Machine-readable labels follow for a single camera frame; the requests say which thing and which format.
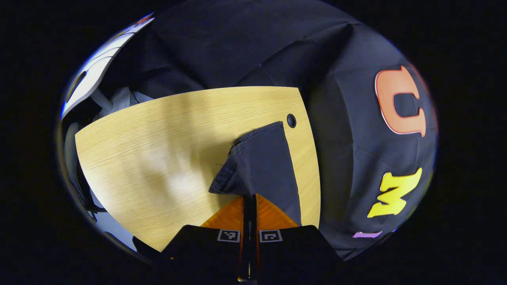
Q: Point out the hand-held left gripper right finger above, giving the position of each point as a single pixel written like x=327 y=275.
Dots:
x=301 y=249

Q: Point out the black backdrop cloth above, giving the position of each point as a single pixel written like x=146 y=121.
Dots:
x=348 y=158

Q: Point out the black jeans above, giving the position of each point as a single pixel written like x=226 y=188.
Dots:
x=261 y=166

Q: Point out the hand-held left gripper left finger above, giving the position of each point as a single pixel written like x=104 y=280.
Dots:
x=206 y=249

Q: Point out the white side table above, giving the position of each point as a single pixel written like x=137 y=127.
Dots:
x=95 y=75

